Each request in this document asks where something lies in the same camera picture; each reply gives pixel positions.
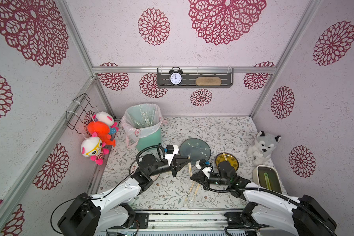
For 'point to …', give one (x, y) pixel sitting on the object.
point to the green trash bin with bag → (142, 124)
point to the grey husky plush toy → (262, 149)
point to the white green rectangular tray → (267, 177)
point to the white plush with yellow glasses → (93, 147)
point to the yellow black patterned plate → (230, 158)
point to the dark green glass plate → (198, 149)
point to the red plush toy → (101, 131)
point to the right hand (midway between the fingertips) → (190, 175)
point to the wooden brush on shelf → (208, 81)
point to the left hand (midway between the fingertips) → (190, 161)
